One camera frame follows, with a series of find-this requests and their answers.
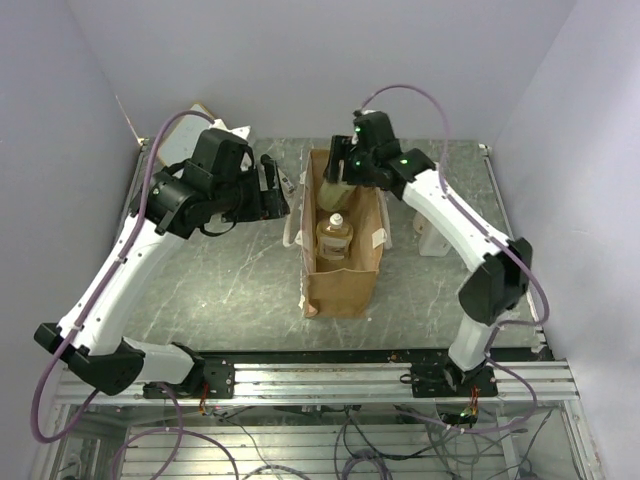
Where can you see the brown canvas bag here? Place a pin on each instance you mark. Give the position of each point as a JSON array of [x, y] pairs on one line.
[[341, 289]]

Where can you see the beige cap bottle front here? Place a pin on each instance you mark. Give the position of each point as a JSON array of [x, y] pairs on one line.
[[419, 222]]

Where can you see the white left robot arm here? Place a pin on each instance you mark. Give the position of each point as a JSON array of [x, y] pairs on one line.
[[222, 177]]

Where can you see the aluminium rail frame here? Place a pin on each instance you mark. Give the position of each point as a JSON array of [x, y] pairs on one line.
[[337, 415]]

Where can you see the beige cap bottle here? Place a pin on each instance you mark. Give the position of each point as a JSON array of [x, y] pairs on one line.
[[333, 197], [419, 222]]

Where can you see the amber bottle white cap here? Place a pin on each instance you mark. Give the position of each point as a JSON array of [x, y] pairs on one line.
[[333, 238]]

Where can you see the white bottle black cap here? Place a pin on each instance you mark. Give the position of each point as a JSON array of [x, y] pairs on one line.
[[432, 243]]

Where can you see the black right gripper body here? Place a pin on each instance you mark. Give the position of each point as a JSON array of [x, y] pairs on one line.
[[360, 166]]

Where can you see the small whiteboard with wooden frame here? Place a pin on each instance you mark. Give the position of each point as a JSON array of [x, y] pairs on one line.
[[178, 144]]

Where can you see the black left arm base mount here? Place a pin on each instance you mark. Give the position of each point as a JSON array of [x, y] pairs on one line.
[[218, 380]]

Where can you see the black and white marker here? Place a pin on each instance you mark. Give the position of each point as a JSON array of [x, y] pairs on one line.
[[287, 185]]

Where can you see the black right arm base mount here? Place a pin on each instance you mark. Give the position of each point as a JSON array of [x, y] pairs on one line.
[[434, 380]]

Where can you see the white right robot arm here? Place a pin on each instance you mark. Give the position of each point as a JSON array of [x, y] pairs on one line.
[[498, 265]]

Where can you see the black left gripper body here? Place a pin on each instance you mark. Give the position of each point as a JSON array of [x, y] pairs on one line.
[[261, 204]]

